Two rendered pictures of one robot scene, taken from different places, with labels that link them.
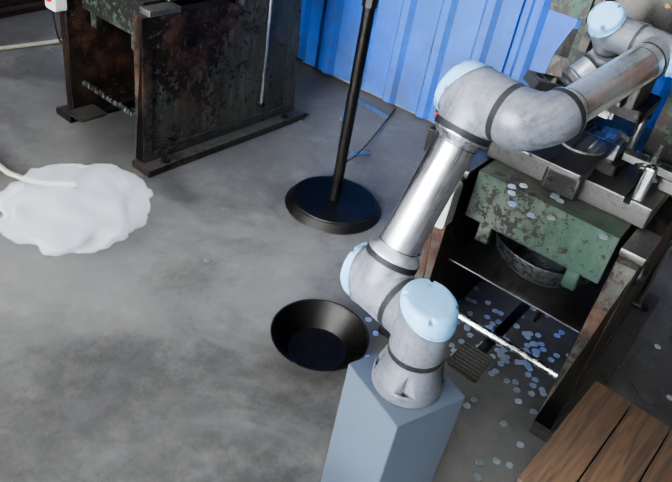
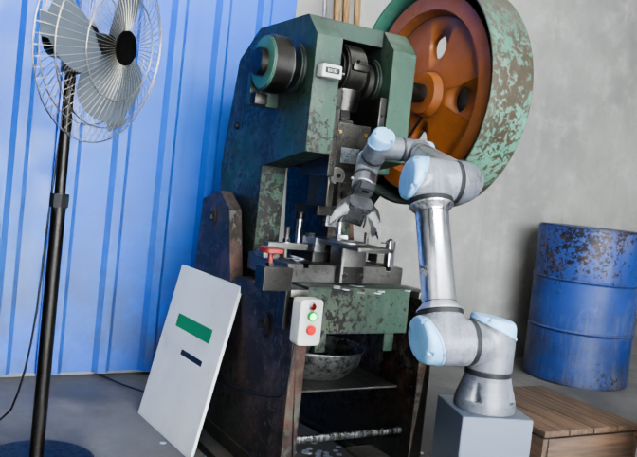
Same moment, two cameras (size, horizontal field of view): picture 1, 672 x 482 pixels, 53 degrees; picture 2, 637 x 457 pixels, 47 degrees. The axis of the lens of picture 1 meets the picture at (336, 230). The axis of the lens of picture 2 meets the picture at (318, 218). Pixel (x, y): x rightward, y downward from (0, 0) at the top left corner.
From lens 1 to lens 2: 1.79 m
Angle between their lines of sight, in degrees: 66
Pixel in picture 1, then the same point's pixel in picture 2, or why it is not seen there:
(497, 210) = (328, 315)
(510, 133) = (477, 186)
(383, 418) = (517, 428)
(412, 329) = (511, 337)
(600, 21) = (387, 138)
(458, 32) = not seen: outside the picture
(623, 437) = not seen: hidden behind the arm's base
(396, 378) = (505, 392)
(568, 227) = (379, 300)
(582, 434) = not seen: hidden behind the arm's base
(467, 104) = (445, 178)
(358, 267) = (443, 327)
